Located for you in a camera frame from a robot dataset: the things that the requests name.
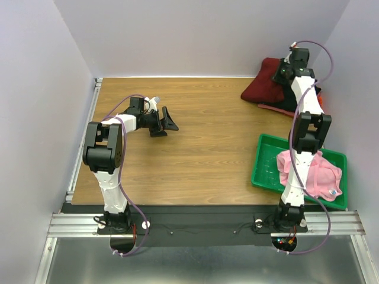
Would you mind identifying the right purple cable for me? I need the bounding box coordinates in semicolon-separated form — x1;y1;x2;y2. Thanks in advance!
288;40;335;256

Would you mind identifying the folded black t shirt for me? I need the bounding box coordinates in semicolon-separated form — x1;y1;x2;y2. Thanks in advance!
263;81;322;112

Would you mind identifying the aluminium frame rail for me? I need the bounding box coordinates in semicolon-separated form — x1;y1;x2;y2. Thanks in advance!
35;211;377;283

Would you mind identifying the left side aluminium rail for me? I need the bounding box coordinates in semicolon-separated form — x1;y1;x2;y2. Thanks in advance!
65;78;103;203

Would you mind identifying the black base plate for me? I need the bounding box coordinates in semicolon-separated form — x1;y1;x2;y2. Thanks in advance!
60;204;309;248

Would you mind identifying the green plastic tray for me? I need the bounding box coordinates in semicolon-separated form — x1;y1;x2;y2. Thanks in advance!
251;134;348;210

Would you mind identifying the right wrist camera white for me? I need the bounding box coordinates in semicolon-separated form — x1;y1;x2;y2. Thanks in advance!
284;41;297;64

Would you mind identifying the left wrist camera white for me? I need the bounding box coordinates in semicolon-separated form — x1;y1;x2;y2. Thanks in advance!
144;96;160;113

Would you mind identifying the folded orange t shirt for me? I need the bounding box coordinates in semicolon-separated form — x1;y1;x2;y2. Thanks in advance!
317;94;323;108

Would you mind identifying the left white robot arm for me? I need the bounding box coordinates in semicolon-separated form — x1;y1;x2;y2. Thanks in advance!
82;95;179;234

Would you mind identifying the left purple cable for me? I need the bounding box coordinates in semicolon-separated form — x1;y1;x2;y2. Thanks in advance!
102;94;152;257

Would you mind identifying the purple cable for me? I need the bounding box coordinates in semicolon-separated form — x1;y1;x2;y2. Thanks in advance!
102;94;152;257
288;40;335;256

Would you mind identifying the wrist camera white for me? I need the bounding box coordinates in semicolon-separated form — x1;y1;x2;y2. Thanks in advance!
284;41;297;64
144;96;160;113

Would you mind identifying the maroon t shirt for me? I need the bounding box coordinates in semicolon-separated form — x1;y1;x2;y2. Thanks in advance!
240;57;284;104

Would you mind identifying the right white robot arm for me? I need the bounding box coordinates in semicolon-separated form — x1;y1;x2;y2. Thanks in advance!
272;44;332;230

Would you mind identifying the folded salmon pink t shirt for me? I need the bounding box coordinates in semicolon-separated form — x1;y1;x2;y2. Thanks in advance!
256;98;294;118

